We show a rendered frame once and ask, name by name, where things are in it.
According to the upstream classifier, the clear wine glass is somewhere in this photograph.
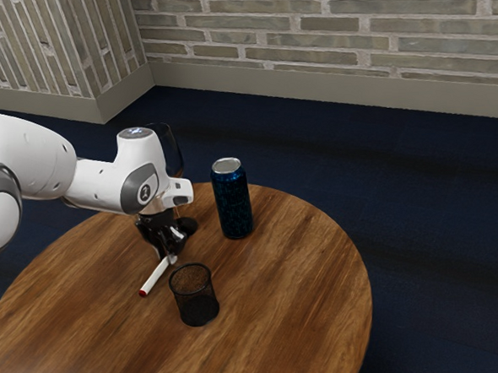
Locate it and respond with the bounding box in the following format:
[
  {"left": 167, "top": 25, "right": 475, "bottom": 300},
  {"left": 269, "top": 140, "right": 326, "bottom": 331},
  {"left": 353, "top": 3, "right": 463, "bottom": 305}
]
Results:
[{"left": 143, "top": 120, "right": 201, "bottom": 240}]

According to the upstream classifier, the black mesh pen holder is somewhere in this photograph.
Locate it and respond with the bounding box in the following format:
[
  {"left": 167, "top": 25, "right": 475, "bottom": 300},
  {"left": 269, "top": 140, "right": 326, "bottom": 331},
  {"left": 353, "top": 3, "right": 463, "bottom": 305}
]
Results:
[{"left": 166, "top": 260, "right": 222, "bottom": 329}]

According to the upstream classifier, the white pen with red cap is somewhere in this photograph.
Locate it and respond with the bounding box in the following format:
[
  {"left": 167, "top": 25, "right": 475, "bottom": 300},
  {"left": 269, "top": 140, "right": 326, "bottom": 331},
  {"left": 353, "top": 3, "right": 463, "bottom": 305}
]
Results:
[{"left": 136, "top": 256, "right": 173, "bottom": 299}]

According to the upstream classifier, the blue patterned drink can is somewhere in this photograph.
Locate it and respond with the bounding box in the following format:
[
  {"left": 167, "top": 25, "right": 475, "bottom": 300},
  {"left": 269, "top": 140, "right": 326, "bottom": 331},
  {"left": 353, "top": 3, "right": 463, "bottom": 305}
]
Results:
[{"left": 209, "top": 155, "right": 256, "bottom": 242}]

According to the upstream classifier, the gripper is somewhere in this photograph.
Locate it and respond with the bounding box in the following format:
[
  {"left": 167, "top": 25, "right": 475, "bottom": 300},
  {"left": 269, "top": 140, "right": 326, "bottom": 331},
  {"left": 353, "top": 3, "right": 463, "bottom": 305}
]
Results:
[{"left": 133, "top": 210, "right": 192, "bottom": 267}]

